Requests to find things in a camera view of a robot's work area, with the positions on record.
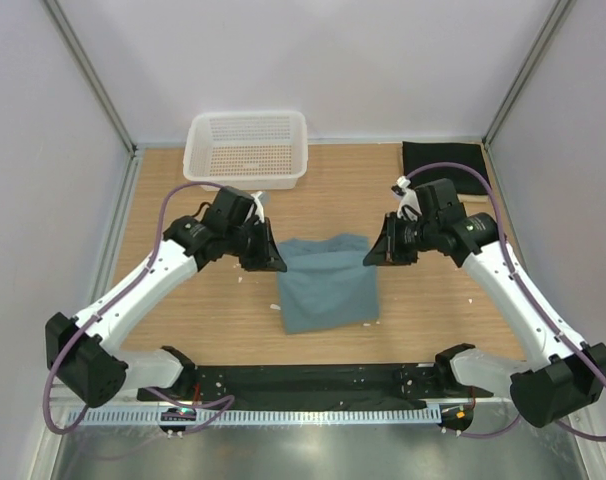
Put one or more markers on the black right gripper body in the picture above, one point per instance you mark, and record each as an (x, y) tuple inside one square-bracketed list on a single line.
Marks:
[(408, 237)]

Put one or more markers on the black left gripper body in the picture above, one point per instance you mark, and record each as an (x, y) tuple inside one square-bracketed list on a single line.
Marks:
[(248, 242)]

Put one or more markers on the teal blue t-shirt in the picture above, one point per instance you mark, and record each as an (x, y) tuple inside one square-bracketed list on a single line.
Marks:
[(326, 285)]

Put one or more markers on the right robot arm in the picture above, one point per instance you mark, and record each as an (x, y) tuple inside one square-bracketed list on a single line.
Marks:
[(523, 310)]

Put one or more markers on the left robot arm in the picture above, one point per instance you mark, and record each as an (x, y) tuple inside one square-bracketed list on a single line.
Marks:
[(84, 351)]

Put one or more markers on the folded black t-shirt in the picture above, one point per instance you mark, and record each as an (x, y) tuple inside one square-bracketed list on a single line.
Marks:
[(416, 155)]

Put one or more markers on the white perforated plastic basket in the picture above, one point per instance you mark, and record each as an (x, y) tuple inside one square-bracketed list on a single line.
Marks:
[(250, 150)]

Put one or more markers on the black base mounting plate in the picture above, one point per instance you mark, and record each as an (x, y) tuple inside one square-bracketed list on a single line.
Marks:
[(365, 387)]

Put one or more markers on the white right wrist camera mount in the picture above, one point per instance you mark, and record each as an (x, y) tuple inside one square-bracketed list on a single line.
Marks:
[(408, 207)]

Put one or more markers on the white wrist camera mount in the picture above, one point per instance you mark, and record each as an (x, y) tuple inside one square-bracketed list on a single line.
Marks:
[(260, 199), (408, 207)]

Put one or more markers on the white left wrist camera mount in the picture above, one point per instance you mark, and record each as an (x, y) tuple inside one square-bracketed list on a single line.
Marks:
[(260, 199)]

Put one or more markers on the slotted grey cable duct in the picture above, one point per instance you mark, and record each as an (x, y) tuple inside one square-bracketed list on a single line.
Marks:
[(165, 415)]

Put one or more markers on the aluminium front frame rail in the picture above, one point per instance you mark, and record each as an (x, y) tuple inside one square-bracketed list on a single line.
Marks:
[(168, 375)]

